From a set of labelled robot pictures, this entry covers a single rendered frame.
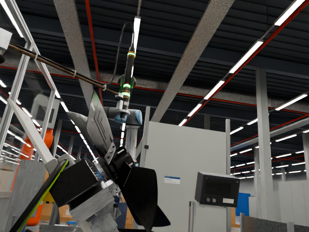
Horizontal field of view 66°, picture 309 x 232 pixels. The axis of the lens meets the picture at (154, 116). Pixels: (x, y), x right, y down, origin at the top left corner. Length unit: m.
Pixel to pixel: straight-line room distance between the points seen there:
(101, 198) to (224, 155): 2.72
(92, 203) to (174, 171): 2.37
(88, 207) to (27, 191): 0.32
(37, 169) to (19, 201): 0.13
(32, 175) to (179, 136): 2.40
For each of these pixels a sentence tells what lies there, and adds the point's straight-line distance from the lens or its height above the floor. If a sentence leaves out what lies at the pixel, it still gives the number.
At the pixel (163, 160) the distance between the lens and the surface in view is 3.09.
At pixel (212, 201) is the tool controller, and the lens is 1.67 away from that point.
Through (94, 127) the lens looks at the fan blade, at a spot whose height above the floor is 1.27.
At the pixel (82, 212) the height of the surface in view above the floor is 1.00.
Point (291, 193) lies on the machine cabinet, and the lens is 12.19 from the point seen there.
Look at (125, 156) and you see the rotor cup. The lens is 1.05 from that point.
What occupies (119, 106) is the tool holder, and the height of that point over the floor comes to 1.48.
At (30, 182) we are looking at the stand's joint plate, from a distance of 1.04.
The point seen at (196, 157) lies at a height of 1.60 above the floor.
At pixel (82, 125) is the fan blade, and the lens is 1.19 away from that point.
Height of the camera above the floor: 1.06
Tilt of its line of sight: 19 degrees up
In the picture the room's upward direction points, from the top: 6 degrees clockwise
